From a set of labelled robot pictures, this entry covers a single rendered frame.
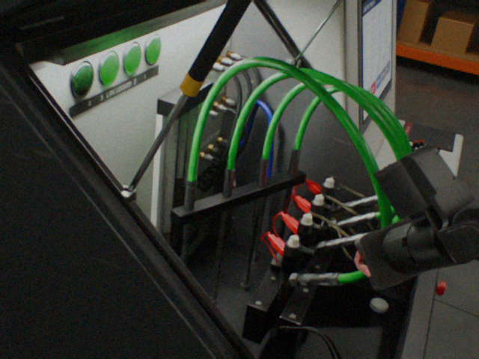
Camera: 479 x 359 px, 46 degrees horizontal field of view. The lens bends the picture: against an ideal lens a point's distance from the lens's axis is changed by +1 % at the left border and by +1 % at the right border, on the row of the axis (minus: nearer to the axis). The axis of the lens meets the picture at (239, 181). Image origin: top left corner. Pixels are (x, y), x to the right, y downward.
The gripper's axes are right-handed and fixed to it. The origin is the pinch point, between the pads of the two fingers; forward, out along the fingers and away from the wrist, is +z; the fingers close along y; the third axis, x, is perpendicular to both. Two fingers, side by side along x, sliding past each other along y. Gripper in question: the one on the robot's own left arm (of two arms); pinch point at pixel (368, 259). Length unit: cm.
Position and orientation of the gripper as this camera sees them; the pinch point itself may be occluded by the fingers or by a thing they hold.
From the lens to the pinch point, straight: 79.3
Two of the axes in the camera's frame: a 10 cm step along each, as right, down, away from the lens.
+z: -2.5, 2.5, 9.3
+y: -9.0, 2.9, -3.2
